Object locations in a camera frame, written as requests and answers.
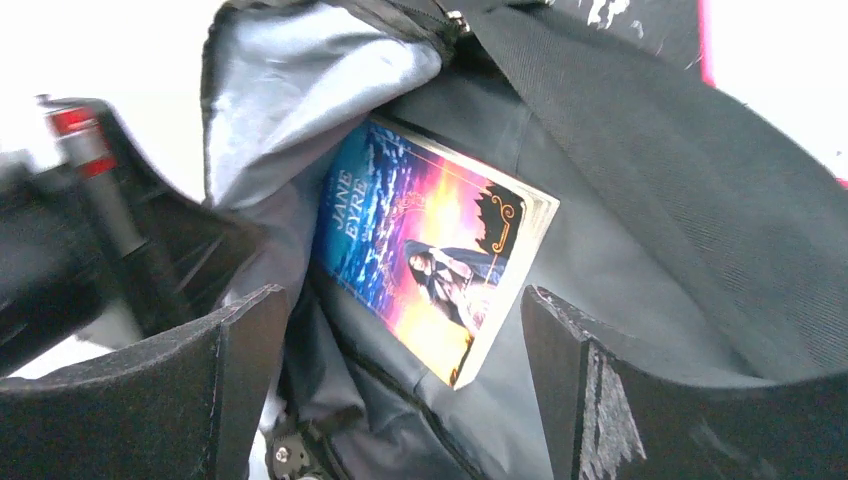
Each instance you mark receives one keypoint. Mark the pink framed whiteboard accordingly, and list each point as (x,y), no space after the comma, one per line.
(787,61)

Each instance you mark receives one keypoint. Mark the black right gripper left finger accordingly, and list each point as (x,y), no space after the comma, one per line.
(184,404)

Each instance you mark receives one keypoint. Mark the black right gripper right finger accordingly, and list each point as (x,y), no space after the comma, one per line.
(615,406)

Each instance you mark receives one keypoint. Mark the black student backpack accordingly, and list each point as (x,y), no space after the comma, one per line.
(684,219)

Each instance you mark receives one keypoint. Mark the blue Jane Eyre book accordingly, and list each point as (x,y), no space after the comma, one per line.
(434,243)

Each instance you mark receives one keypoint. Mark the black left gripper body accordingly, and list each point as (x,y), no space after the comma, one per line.
(89,228)

